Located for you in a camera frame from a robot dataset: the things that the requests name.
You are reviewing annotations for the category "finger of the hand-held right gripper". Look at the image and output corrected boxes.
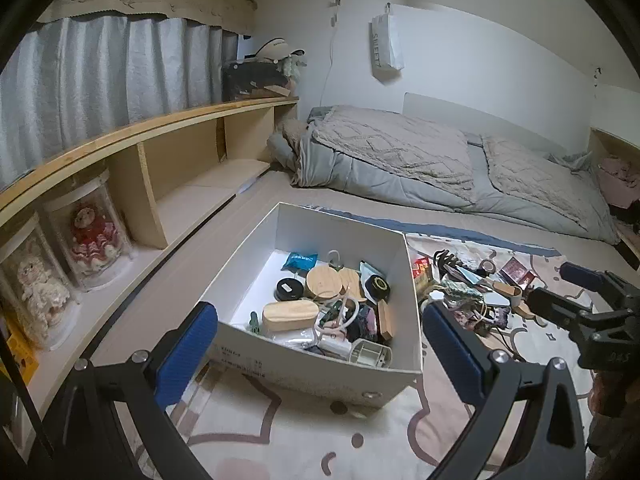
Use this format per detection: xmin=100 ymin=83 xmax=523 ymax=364
xmin=527 ymin=286 xmax=601 ymax=341
xmin=559 ymin=261 xmax=640 ymax=313

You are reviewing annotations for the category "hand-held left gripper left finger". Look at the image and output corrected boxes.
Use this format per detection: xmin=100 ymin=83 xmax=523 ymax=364
xmin=35 ymin=301 xmax=220 ymax=480

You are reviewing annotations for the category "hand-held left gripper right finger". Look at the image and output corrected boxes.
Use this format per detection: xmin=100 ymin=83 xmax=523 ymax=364
xmin=421 ymin=300 xmax=587 ymax=480

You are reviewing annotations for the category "long brown wooden block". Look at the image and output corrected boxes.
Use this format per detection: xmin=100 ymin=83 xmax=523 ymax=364
xmin=376 ymin=300 xmax=397 ymax=342

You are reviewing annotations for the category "wooden oval box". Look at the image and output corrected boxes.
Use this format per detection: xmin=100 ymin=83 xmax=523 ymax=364
xmin=262 ymin=300 xmax=319 ymax=333

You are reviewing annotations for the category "wooden round disc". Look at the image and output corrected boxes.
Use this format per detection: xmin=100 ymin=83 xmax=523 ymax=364
xmin=340 ymin=267 xmax=371 ymax=301

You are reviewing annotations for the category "rounded wooden block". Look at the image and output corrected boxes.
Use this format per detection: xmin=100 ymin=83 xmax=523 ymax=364
xmin=306 ymin=265 xmax=347 ymax=305

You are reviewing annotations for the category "blue snack packet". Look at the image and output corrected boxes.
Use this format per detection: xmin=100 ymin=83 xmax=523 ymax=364
xmin=282 ymin=250 xmax=319 ymax=271

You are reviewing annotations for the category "white shoe box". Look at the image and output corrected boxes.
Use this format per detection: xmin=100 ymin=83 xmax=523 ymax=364
xmin=197 ymin=202 xmax=426 ymax=408

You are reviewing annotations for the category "person's right hand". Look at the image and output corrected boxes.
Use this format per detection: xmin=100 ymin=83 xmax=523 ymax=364
xmin=594 ymin=372 xmax=640 ymax=418

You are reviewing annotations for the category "beige cardboard tube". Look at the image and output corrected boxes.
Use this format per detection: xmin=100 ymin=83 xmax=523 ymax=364
xmin=492 ymin=282 xmax=523 ymax=303

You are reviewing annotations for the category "red box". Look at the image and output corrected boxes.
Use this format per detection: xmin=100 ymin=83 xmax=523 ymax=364
xmin=500 ymin=257 xmax=536 ymax=288

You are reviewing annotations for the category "purple crochet pouch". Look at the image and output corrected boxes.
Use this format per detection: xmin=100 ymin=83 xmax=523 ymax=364
xmin=487 ymin=307 xmax=511 ymax=333

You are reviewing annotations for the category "green patterned pouch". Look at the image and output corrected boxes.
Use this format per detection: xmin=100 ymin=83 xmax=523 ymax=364
xmin=440 ymin=280 xmax=481 ymax=306

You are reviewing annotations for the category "clear plastic box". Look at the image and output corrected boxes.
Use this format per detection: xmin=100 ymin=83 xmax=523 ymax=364
xmin=347 ymin=339 xmax=393 ymax=368

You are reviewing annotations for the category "red patterned packet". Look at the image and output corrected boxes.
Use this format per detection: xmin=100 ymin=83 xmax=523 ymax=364
xmin=411 ymin=257 xmax=433 ymax=296

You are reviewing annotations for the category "brown hair claw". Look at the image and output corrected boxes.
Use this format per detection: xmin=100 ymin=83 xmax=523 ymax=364
xmin=432 ymin=250 xmax=466 ymax=273

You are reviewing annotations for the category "pink clothing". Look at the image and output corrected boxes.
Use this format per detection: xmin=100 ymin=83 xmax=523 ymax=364
xmin=597 ymin=155 xmax=640 ymax=211

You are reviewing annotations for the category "beige knit pillow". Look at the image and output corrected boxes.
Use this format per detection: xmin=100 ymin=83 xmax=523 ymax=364
xmin=480 ymin=134 xmax=603 ymax=226
xmin=282 ymin=105 xmax=476 ymax=206

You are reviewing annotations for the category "black round case white label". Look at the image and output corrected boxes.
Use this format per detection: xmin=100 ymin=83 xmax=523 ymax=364
xmin=273 ymin=278 xmax=304 ymax=303

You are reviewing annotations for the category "white charger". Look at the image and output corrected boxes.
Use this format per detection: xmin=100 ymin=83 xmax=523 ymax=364
xmin=315 ymin=332 xmax=353 ymax=361

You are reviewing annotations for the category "wooden bedside shelf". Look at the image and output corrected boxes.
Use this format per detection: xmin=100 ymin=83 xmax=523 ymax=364
xmin=587 ymin=127 xmax=640 ymax=261

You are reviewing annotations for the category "bear print bed sheet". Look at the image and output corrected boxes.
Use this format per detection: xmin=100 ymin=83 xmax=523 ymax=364
xmin=165 ymin=230 xmax=640 ymax=480

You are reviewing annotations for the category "clear case red doll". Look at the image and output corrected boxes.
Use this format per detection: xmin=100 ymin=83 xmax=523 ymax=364
xmin=42 ymin=167 xmax=135 ymax=293

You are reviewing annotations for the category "clear case white doll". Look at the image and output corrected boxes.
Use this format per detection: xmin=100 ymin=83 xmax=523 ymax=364
xmin=0 ymin=212 xmax=83 ymax=351

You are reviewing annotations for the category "yellow box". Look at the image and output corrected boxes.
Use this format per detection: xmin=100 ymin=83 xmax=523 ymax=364
xmin=7 ymin=335 xmax=41 ymax=386

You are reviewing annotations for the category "white headboard panel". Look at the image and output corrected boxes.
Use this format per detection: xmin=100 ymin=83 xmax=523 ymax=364
xmin=402 ymin=91 xmax=591 ymax=158

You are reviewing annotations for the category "long wooden shelf unit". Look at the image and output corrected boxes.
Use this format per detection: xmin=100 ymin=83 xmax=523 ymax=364
xmin=0 ymin=95 xmax=301 ymax=411

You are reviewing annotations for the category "grey duvet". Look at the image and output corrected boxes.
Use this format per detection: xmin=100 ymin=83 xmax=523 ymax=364
xmin=266 ymin=105 xmax=621 ymax=246

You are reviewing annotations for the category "black bag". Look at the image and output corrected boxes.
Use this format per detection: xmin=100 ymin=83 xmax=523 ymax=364
xmin=221 ymin=60 xmax=291 ymax=103

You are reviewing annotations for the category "grey curtain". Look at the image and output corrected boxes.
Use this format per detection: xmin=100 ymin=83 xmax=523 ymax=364
xmin=0 ymin=14 xmax=241 ymax=196

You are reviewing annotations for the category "pale green plush toy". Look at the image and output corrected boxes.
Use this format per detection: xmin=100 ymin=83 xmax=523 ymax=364
xmin=280 ymin=55 xmax=308 ymax=81

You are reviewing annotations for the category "white cap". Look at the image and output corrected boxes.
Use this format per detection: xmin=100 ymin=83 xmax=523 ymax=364
xmin=250 ymin=37 xmax=306 ymax=63

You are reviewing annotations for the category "white cord loop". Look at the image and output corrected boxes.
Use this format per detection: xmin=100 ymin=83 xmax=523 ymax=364
xmin=315 ymin=297 xmax=361 ymax=333

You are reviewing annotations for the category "white hanging wall bag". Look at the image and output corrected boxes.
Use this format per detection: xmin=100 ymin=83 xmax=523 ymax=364
xmin=370 ymin=4 xmax=403 ymax=83

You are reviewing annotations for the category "white wall cable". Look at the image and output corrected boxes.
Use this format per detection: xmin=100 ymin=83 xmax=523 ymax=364
xmin=320 ymin=0 xmax=343 ymax=111

